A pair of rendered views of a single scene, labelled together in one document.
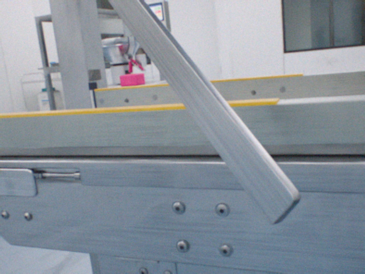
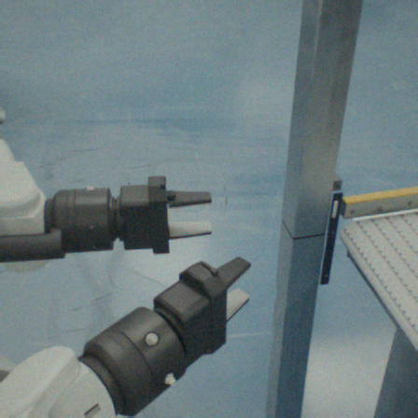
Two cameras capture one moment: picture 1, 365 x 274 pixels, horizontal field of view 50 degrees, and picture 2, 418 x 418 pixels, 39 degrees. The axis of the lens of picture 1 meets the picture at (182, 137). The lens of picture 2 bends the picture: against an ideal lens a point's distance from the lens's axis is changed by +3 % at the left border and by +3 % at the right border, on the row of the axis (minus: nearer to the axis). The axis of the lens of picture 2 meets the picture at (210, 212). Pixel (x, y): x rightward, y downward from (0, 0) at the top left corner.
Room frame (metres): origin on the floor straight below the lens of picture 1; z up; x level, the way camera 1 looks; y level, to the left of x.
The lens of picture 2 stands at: (0.17, 0.77, 1.45)
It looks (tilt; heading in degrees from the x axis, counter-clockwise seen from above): 37 degrees down; 324
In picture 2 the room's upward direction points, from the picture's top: straight up
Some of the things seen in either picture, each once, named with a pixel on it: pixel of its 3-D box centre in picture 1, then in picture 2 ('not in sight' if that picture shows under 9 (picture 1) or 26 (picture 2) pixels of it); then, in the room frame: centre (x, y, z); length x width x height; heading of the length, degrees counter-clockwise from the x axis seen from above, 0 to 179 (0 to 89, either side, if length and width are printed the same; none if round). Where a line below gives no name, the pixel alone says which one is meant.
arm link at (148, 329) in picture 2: not in sight; (173, 333); (0.55, 0.54, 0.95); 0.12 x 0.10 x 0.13; 100
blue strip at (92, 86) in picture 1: (100, 138); (330, 241); (0.68, 0.15, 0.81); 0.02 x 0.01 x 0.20; 68
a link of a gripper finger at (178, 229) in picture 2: not in sight; (189, 231); (0.72, 0.41, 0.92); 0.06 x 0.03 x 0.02; 60
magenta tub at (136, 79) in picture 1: (132, 80); not in sight; (3.00, 0.34, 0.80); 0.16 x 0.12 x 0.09; 63
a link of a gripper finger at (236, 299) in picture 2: not in sight; (227, 309); (0.57, 0.45, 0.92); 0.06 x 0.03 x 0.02; 100
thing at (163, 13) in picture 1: (157, 42); not in sight; (3.27, 0.13, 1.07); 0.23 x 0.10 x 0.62; 63
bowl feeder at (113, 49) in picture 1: (126, 61); not in sight; (3.31, 0.40, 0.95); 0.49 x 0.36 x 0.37; 63
